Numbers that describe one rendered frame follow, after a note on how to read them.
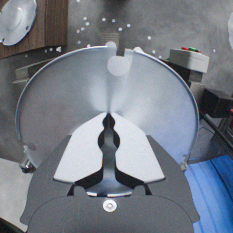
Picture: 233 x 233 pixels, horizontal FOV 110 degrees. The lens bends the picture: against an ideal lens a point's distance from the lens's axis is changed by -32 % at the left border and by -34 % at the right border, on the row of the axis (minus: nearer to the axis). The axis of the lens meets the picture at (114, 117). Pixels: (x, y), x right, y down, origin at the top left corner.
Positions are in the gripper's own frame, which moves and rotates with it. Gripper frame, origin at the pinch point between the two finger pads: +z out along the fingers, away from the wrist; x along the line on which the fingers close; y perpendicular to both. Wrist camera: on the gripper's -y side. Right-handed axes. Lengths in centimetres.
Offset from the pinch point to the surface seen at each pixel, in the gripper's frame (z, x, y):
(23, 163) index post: 0.8, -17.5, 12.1
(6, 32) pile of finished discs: 44, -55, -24
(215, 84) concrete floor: 80, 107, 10
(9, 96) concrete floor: 80, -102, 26
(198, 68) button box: 16.9, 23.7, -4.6
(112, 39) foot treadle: 63, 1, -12
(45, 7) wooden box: 45, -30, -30
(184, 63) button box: 19.2, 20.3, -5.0
